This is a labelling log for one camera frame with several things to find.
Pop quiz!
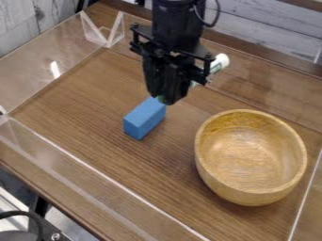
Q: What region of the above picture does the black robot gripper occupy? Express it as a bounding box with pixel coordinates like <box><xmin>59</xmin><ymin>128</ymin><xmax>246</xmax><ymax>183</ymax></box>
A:
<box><xmin>130</xmin><ymin>0</ymin><xmax>215</xmax><ymax>105</ymax></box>

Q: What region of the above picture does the black cable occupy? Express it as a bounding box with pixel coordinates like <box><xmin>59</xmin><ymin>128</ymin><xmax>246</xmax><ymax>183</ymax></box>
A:
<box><xmin>0</xmin><ymin>210</ymin><xmax>46</xmax><ymax>241</ymax></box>

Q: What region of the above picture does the blue foam block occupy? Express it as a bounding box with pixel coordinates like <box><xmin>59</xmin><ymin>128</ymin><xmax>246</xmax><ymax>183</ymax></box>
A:
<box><xmin>123</xmin><ymin>97</ymin><xmax>166</xmax><ymax>140</ymax></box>

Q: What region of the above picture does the brown wooden bowl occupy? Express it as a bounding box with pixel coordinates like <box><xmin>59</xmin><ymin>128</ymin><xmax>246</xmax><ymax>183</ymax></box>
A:
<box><xmin>194</xmin><ymin>109</ymin><xmax>309</xmax><ymax>206</ymax></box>

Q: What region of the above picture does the green dry erase marker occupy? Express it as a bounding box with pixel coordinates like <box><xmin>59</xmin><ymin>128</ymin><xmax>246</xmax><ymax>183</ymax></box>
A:
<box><xmin>158</xmin><ymin>54</ymin><xmax>230</xmax><ymax>105</ymax></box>

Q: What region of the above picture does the black metal table bracket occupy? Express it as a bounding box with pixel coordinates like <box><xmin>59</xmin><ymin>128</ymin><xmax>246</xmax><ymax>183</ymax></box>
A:
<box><xmin>27</xmin><ymin>195</ymin><xmax>74</xmax><ymax>241</ymax></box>

